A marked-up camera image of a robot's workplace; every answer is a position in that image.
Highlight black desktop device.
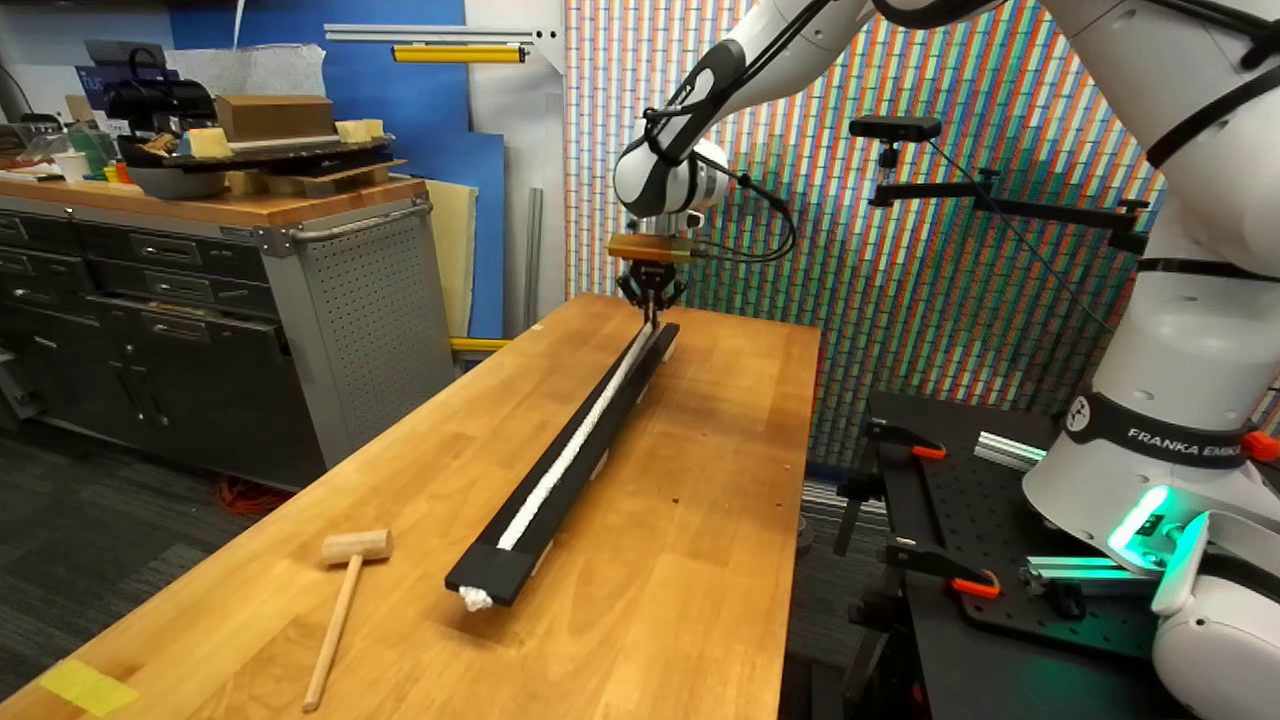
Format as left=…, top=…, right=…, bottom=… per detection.
left=79, top=35, right=221, bottom=141

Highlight multicolour patterned backdrop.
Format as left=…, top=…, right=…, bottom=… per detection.
left=558, top=0, right=1174, bottom=473

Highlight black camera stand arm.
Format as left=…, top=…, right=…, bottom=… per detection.
left=869, top=141, right=1150, bottom=252

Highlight yellow wrist camera mount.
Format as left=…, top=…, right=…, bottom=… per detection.
left=603, top=233, right=700, bottom=267

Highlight blue board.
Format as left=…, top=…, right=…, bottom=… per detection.
left=165, top=0, right=513, bottom=338

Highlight yellow sponge block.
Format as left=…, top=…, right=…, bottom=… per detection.
left=182, top=122, right=237, bottom=162
left=332, top=117, right=393, bottom=146

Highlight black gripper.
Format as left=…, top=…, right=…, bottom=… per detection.
left=616, top=257, right=692, bottom=329

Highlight orange-handled black clamp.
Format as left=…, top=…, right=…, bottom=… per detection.
left=860, top=415, right=951, bottom=466
left=886, top=536, right=1009, bottom=608

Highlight brown cardboard box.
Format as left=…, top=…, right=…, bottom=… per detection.
left=212, top=90, right=341, bottom=143

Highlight beige foam panel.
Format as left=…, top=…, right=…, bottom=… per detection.
left=423, top=176, right=482, bottom=338

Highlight yellow sticky note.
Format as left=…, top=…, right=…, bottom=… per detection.
left=35, top=657, right=139, bottom=720

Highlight wooden mallet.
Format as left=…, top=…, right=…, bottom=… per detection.
left=299, top=522, right=397, bottom=713

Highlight silver metal bar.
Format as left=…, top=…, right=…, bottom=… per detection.
left=320, top=18, right=563, bottom=44

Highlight yellow spirit level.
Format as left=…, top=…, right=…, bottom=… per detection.
left=386, top=40, right=528, bottom=69

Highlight short aluminium extrusion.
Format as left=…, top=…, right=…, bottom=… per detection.
left=972, top=428, right=1053, bottom=473

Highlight black grooved bar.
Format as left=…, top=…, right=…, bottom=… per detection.
left=439, top=315, right=684, bottom=614

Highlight long aluminium extrusion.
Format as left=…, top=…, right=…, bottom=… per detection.
left=1020, top=552, right=1150, bottom=587

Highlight grey tool cabinet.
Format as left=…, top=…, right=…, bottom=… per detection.
left=0, top=176, right=461, bottom=491

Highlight black breadboard table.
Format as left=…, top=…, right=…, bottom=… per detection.
left=860, top=389, right=1174, bottom=720

